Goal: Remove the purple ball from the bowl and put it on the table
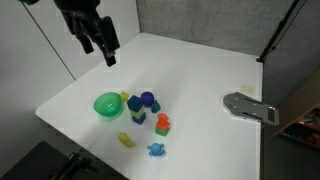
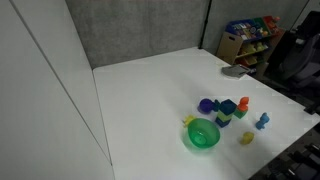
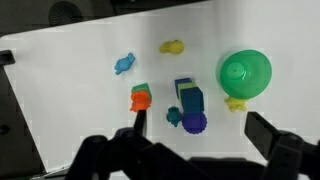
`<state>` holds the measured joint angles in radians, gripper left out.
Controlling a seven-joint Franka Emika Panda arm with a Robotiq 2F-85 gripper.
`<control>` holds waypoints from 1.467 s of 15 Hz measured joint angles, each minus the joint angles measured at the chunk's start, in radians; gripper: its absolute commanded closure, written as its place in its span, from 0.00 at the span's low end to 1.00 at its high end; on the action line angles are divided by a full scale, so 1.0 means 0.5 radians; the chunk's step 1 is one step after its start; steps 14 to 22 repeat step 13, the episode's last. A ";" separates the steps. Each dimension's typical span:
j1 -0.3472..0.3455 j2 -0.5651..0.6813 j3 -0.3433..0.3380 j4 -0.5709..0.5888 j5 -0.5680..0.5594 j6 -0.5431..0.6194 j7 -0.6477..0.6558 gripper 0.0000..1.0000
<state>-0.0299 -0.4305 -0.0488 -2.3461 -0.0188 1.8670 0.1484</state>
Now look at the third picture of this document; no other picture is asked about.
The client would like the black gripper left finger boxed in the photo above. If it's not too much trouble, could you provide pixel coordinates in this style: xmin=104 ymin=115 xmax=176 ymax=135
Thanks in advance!
xmin=64 ymin=109 xmax=158 ymax=180

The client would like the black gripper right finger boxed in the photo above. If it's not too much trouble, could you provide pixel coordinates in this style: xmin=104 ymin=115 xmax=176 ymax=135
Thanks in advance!
xmin=244 ymin=111 xmax=320 ymax=180

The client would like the purple spiky ball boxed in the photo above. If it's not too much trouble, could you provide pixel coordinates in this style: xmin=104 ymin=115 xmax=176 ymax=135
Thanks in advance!
xmin=181 ymin=111 xmax=208 ymax=135

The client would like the green plastic bowl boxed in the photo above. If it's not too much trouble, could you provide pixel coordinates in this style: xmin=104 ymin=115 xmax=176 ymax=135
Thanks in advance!
xmin=219 ymin=49 xmax=273 ymax=100

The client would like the orange toy animal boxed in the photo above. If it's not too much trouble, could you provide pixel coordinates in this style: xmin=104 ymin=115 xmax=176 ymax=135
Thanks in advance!
xmin=129 ymin=90 xmax=152 ymax=113

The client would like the teal toy animal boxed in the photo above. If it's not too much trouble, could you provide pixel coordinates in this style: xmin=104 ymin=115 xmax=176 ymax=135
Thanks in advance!
xmin=165 ymin=106 xmax=183 ymax=128

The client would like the small yellow toy animal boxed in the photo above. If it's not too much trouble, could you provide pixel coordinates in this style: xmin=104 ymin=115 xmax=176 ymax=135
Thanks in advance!
xmin=224 ymin=96 xmax=248 ymax=113

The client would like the blue block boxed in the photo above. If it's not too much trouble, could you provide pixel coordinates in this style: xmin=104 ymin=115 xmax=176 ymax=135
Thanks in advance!
xmin=180 ymin=86 xmax=205 ymax=114

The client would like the dark navy block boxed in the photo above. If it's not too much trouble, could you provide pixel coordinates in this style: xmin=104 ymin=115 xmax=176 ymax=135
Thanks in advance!
xmin=173 ymin=77 xmax=194 ymax=99

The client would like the lime green block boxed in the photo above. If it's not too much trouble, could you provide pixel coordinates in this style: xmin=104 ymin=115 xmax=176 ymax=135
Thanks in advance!
xmin=176 ymin=81 xmax=198 ymax=100

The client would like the light blue toy animal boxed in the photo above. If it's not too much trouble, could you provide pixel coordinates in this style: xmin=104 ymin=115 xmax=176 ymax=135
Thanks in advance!
xmin=113 ymin=52 xmax=136 ymax=76

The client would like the grey metal mounting plate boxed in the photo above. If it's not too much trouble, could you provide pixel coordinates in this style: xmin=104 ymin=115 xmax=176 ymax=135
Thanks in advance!
xmin=31 ymin=167 xmax=73 ymax=180

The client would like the black round fan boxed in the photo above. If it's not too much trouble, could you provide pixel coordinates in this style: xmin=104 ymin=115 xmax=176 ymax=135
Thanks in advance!
xmin=48 ymin=0 xmax=84 ymax=27

